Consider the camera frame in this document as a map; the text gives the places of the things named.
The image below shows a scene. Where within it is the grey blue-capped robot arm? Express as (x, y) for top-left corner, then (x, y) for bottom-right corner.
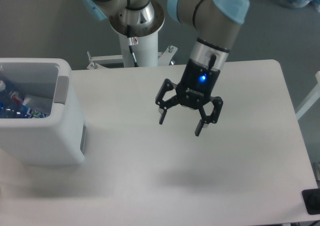
(82, 0), (250, 136)

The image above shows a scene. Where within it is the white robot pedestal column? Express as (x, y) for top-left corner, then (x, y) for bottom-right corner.
(118, 32), (158, 66)

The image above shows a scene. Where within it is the clear bottle with red label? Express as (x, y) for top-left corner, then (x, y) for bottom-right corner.
(0, 73), (25, 105)

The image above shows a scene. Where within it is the blue-capped plastic bottle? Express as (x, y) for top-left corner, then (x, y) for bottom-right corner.
(0, 101), (49, 119)

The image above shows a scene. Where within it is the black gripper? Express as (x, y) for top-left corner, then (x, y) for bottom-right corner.
(155, 58), (224, 137)

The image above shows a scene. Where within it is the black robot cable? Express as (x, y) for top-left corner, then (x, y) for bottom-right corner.
(126, 25), (139, 68)

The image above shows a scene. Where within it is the white metal base frame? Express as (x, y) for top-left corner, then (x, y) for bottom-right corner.
(87, 45), (178, 70)

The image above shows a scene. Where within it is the black device at table edge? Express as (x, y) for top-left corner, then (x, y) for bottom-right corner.
(301, 188), (320, 215)

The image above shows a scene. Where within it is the white frame at right edge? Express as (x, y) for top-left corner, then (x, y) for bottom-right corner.
(295, 71), (320, 120)

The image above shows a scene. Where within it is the white plastic bag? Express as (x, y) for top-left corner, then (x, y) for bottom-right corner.
(23, 94), (53, 115)

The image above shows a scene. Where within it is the white trash can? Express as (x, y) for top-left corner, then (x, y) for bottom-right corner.
(0, 58), (87, 165)

